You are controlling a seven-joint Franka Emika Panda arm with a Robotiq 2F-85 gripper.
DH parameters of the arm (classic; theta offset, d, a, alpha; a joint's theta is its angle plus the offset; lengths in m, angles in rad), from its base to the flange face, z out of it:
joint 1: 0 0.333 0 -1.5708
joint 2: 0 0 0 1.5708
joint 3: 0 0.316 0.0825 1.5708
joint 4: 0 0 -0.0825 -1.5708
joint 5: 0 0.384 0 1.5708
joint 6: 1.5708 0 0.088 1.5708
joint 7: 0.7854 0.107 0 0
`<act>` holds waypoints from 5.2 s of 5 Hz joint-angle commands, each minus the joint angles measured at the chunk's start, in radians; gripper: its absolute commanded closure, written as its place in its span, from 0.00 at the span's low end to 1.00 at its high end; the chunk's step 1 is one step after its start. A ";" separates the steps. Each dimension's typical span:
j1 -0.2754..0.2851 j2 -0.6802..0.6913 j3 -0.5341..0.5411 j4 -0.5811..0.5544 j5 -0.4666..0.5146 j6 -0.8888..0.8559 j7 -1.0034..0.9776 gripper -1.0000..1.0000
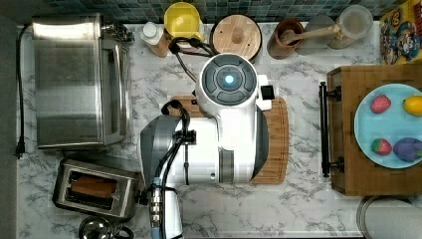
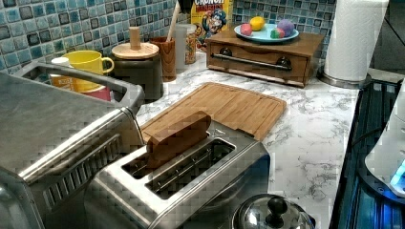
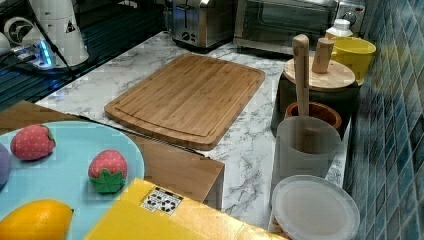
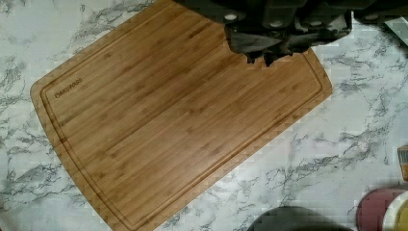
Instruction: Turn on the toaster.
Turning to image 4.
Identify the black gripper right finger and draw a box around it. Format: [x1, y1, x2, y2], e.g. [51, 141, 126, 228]
[263, 32, 319, 66]

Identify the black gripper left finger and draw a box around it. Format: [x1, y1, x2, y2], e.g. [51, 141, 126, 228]
[224, 26, 283, 63]

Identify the bamboo cutting board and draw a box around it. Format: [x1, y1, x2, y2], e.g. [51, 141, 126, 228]
[31, 0, 332, 231]

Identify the brown bottle white cap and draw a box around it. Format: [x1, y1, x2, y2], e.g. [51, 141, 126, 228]
[397, 145, 408, 181]

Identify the black pot wooden lid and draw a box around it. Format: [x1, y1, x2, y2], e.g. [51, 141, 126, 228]
[247, 206, 352, 231]

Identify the maroon round container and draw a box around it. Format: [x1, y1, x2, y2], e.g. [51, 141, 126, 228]
[356, 189, 407, 231]

